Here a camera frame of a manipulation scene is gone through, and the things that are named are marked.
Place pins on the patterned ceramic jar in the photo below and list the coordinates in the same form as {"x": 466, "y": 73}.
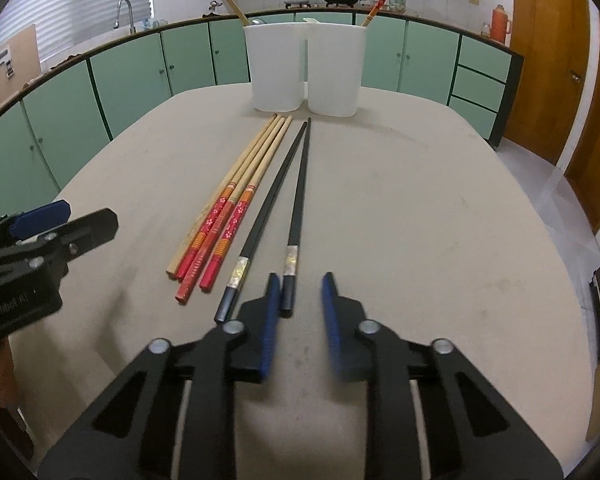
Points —
{"x": 397, "y": 6}

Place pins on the orange thermos flask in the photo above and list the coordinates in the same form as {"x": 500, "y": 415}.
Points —
{"x": 500, "y": 24}

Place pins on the green lower kitchen cabinets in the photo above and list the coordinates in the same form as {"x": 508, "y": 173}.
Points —
{"x": 52, "y": 128}

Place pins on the white double utensil holder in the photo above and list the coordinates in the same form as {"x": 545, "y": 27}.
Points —
{"x": 298, "y": 63}

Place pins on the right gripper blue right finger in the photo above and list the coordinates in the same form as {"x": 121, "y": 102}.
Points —
{"x": 428, "y": 405}

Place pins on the person's left hand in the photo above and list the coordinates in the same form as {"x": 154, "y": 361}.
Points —
{"x": 8, "y": 384}

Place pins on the black chopstick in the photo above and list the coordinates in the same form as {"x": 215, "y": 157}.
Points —
{"x": 286, "y": 307}
{"x": 237, "y": 279}

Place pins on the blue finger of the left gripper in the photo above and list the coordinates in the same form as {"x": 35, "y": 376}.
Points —
{"x": 55, "y": 249}
{"x": 39, "y": 220}

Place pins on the brown cardboard board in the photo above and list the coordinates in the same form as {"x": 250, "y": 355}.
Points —
{"x": 19, "y": 63}

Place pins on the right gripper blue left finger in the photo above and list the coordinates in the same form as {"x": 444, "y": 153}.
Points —
{"x": 172, "y": 406}

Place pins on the small glass jar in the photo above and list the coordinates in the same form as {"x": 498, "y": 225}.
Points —
{"x": 485, "y": 30}

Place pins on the wooden door left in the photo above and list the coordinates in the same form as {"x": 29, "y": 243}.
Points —
{"x": 553, "y": 36}

